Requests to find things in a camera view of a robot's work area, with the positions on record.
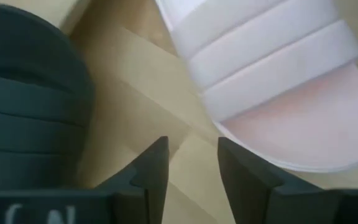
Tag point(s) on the black ribbed slide sandal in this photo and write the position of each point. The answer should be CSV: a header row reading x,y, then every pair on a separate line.
x,y
26,109

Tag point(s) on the pink slide sandal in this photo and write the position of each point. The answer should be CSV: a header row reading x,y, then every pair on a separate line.
x,y
275,77

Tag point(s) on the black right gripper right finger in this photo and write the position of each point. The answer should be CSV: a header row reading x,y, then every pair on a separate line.
x,y
253,193

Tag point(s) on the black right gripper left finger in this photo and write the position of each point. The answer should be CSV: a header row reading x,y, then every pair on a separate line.
x,y
145,193

